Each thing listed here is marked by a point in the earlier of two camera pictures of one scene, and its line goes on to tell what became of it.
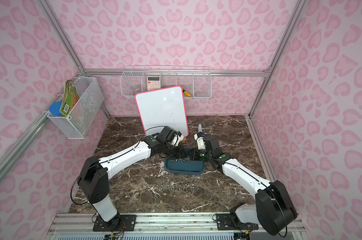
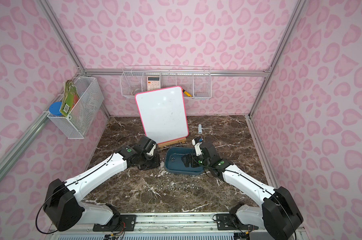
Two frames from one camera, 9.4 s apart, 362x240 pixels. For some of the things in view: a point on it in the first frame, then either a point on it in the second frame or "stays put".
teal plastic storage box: (185, 165) stays put
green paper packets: (70, 97) stays put
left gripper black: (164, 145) -> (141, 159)
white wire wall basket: (196, 81) stays put
